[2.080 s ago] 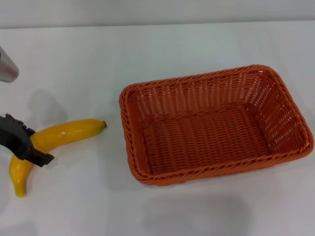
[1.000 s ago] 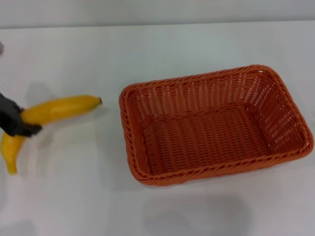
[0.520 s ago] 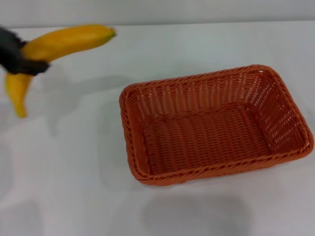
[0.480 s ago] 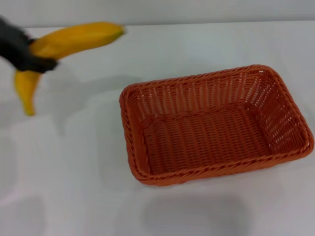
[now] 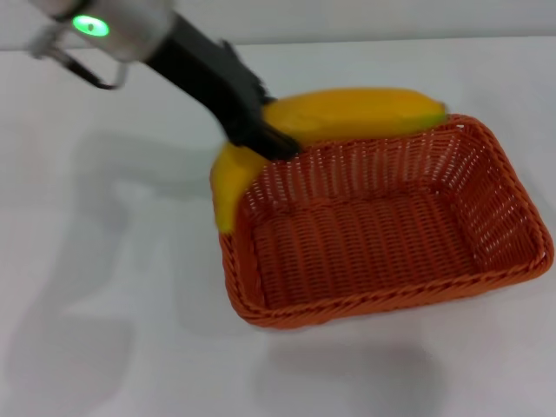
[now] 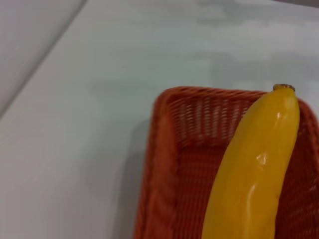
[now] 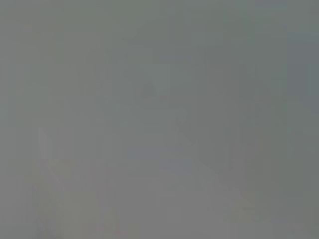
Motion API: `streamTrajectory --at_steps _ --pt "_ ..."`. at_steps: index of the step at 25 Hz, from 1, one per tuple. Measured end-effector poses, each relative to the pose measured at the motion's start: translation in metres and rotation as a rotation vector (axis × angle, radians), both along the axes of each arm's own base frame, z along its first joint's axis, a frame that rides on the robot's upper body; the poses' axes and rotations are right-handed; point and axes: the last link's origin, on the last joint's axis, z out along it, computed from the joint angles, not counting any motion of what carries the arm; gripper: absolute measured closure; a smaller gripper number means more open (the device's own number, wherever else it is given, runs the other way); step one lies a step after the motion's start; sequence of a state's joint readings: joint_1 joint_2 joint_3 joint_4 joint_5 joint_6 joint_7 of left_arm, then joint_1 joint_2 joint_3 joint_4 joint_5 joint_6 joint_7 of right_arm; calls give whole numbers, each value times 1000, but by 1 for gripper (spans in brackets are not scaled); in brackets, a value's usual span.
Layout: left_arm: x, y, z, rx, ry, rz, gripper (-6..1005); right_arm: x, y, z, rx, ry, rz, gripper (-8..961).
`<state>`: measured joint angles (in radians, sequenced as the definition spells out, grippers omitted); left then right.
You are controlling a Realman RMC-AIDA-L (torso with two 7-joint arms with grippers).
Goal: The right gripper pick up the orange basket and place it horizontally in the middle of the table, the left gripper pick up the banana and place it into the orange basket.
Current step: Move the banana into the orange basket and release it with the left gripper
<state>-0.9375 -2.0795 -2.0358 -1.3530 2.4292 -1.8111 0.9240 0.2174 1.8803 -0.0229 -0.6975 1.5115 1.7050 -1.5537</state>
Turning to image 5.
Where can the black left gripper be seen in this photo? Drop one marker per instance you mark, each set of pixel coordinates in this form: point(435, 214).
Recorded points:
point(208, 78)

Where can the yellow plastic banana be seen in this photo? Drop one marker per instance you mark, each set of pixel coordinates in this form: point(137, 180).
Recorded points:
point(347, 113)

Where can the orange woven plastic basket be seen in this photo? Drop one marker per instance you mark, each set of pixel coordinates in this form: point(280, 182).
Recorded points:
point(369, 243)

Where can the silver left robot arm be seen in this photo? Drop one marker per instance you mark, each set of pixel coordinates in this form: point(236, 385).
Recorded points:
point(130, 30)

